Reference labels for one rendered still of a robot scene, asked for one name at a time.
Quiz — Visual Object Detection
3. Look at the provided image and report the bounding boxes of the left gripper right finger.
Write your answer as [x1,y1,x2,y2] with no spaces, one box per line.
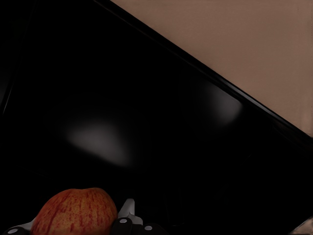
[111,198,167,235]

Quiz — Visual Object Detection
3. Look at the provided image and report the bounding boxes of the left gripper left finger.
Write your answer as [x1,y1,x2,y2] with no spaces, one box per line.
[0,219,36,235]

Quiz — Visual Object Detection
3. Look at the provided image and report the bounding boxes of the red apple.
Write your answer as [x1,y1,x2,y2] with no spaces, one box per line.
[30,187,118,235]

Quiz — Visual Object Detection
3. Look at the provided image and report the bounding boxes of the black storage box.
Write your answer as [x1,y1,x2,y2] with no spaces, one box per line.
[0,0,313,235]

